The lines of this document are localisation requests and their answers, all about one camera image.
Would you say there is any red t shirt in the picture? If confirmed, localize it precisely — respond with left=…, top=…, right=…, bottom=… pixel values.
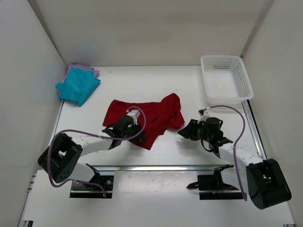
left=103, top=93, right=185, bottom=150

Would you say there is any purple t shirt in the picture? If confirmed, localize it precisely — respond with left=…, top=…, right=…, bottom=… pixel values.
left=55, top=63, right=99, bottom=100

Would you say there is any teal t shirt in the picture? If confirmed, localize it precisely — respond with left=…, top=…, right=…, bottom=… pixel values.
left=56, top=67, right=101, bottom=107

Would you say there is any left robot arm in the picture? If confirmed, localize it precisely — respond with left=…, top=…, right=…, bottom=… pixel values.
left=37, top=110, right=145, bottom=190

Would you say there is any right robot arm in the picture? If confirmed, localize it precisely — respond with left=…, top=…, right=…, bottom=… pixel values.
left=178, top=117, right=292, bottom=210

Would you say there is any white plastic basket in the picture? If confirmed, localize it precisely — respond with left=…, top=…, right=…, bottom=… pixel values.
left=200, top=55, right=254, bottom=105

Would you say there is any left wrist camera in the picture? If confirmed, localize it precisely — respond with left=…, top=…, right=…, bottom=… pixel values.
left=127, top=110, right=140, bottom=124

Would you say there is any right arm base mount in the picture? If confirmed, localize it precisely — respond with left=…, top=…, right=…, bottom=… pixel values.
left=186, top=164, right=243, bottom=201

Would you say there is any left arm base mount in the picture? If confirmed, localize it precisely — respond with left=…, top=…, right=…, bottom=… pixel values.
left=70, top=164, right=114, bottom=199

